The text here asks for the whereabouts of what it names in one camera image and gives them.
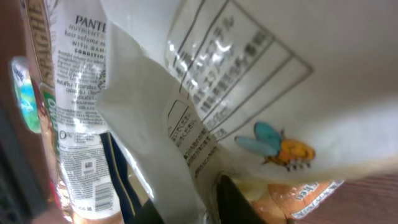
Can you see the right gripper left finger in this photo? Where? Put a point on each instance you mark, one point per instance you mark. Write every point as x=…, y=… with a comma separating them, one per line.
x=147, y=214

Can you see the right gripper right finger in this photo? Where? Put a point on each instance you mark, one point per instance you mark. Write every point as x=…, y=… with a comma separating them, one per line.
x=233, y=208

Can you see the yellow white snack bag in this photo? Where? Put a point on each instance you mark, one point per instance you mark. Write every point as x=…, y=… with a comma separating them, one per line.
x=286, y=98

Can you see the green white tissue pack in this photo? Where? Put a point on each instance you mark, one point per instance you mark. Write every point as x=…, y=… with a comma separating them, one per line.
x=25, y=93

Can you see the white tube gold cap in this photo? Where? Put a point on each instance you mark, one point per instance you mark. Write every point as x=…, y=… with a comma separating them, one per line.
x=79, y=63

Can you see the orange spaghetti pack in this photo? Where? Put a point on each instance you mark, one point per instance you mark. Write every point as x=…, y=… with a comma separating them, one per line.
x=39, y=54

